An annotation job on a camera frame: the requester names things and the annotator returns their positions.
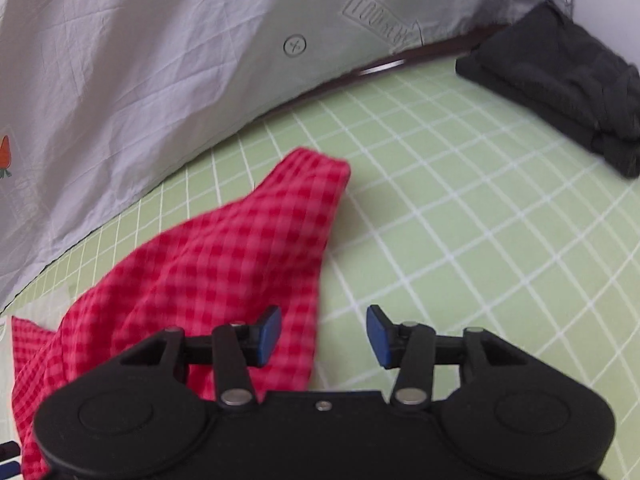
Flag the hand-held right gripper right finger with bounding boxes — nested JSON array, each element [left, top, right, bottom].
[[366, 304, 532, 409]]

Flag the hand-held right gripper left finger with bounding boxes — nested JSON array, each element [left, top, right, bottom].
[[118, 305, 283, 409]]

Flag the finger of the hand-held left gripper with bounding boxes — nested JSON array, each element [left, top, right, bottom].
[[0, 441, 22, 477]]

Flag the red checked pants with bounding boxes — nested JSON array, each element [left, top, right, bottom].
[[11, 147, 351, 479]]

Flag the white bed sheet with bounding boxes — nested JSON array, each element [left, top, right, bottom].
[[0, 284, 77, 443]]

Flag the grey printed hanging sheet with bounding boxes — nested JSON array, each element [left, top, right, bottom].
[[0, 0, 577, 312]]

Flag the dark folded garment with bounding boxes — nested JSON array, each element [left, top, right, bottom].
[[455, 0, 640, 180]]

